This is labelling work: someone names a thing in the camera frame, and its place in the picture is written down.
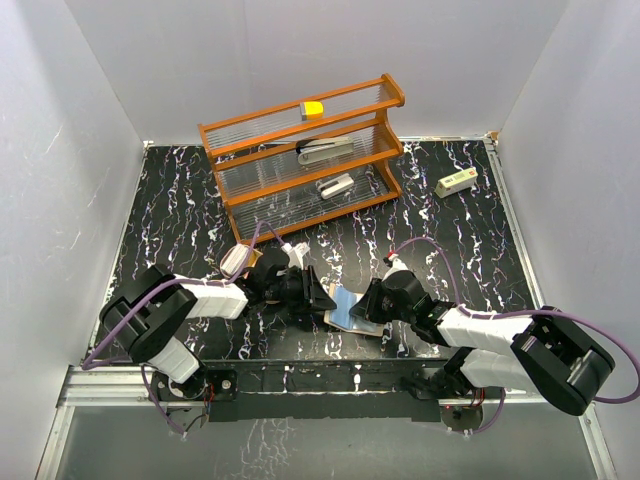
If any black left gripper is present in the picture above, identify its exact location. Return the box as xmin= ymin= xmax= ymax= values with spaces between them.
xmin=264 ymin=266 xmax=336 ymax=313

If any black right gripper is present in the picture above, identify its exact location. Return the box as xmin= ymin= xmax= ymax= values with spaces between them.
xmin=350 ymin=278 xmax=414 ymax=324

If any pink leather card holder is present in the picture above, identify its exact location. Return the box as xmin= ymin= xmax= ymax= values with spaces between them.
xmin=323 ymin=283 xmax=384 ymax=337

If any white card stack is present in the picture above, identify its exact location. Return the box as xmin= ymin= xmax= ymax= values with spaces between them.
xmin=220 ymin=243 xmax=252 ymax=279

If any beige card box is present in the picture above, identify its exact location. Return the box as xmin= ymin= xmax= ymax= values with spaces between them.
xmin=247 ymin=249 xmax=285 ymax=303

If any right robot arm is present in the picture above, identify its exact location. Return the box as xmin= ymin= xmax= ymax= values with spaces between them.
xmin=349 ymin=269 xmax=615 ymax=416

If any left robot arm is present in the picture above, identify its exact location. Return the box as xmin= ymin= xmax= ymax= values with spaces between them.
xmin=99 ymin=249 xmax=337 ymax=399

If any small white stapler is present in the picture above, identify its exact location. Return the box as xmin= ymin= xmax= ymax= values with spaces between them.
xmin=317 ymin=173 xmax=354 ymax=200

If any orange wooden shelf rack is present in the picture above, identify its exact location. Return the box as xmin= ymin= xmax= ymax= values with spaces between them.
xmin=198 ymin=73 xmax=405 ymax=243

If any large grey black stapler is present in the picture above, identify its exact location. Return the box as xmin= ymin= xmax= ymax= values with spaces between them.
xmin=295 ymin=136 xmax=354 ymax=166

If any white staples box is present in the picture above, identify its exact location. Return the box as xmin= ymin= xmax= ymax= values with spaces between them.
xmin=435 ymin=168 xmax=477 ymax=198

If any yellow grey tape dispenser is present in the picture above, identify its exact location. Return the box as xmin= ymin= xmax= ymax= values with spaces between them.
xmin=299 ymin=101 xmax=324 ymax=121

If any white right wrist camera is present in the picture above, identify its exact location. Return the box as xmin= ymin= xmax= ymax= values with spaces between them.
xmin=383 ymin=252 xmax=408 ymax=275

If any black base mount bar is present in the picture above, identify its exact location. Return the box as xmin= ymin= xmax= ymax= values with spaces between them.
xmin=206 ymin=358 xmax=445 ymax=422

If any aluminium frame rail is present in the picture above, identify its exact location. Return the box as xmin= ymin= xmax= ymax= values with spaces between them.
xmin=484 ymin=132 xmax=619 ymax=480

